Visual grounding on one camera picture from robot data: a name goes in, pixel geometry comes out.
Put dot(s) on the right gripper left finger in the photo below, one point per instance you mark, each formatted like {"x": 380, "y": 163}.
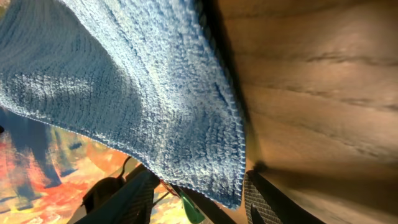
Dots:
{"x": 132, "y": 204}

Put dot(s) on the blue microfiber cloth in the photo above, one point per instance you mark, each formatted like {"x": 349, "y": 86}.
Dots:
{"x": 142, "y": 77}

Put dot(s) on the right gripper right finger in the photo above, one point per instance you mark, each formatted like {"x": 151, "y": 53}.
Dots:
{"x": 266, "y": 204}

